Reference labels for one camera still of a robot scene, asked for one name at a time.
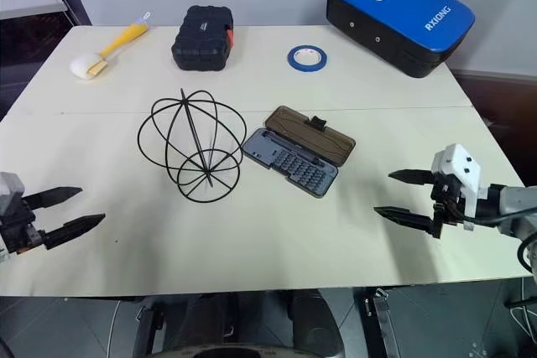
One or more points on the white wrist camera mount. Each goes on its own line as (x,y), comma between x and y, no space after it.
(465,169)
(9,186)

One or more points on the black closed plastic tool case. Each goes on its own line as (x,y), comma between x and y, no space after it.
(202,39)

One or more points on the black metal table leg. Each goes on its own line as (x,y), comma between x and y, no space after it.
(379,320)
(147,330)

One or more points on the blue and black kick pad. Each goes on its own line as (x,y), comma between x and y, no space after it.
(398,10)

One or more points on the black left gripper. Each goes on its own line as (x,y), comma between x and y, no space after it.
(20,228)

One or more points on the screwdriver bit case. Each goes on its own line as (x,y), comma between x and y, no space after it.
(300,152)

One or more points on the blue masking tape roll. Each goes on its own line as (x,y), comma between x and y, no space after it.
(293,62)

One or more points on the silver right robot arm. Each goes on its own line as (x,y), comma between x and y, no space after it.
(514,207)

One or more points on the dark rounded shape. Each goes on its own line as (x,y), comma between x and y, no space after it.
(314,324)

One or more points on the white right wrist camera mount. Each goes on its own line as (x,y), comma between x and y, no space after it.
(465,169)

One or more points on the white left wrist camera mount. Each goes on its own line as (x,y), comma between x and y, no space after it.
(9,186)

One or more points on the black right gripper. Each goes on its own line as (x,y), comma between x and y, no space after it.
(448,200)

